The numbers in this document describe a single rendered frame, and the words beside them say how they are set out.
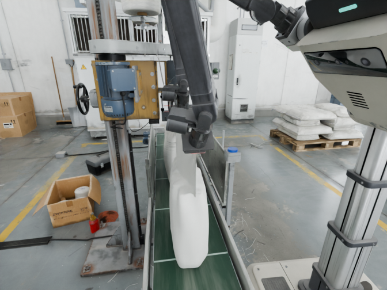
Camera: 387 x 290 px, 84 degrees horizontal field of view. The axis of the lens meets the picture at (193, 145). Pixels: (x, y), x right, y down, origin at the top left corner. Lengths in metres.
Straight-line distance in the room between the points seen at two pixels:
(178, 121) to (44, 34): 5.26
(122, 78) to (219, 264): 0.99
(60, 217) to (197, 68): 1.95
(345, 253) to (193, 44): 0.95
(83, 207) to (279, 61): 5.24
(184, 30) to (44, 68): 5.38
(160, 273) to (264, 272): 0.56
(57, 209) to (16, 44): 4.35
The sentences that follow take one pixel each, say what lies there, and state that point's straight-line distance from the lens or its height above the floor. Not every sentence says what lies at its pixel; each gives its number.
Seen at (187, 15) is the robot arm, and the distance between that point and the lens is 0.46.
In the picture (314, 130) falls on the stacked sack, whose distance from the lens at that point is 3.84.
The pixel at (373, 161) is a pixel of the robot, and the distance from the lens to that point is 0.94.
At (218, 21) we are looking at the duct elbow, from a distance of 4.44.
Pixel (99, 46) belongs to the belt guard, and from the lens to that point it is 1.04.
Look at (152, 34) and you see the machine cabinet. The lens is 4.07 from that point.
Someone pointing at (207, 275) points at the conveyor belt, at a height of 0.38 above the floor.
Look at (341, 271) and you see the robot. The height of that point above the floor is 0.54.
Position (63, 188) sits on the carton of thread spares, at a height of 0.14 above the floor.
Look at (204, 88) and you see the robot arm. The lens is 0.51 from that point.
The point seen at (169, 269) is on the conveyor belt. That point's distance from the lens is 1.22.
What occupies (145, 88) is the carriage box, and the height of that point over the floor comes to 1.19.
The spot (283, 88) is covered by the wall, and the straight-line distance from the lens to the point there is 6.15.
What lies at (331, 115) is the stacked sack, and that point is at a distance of 3.94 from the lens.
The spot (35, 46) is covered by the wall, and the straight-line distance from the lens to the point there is 5.81.
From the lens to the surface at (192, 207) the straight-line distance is 0.95.
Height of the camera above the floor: 1.33
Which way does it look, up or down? 21 degrees down
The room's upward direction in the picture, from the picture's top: straight up
